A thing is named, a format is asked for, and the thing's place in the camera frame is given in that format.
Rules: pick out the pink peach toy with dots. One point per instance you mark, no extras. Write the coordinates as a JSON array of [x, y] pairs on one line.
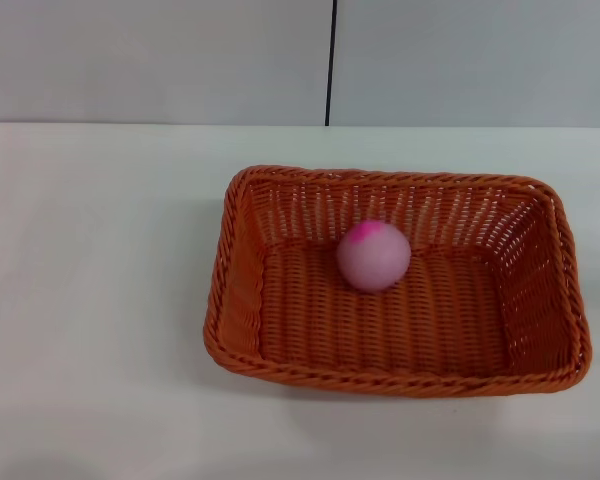
[[374, 257]]

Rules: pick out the orange woven plastic basket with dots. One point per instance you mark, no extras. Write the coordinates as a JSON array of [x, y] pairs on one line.
[[380, 340]]

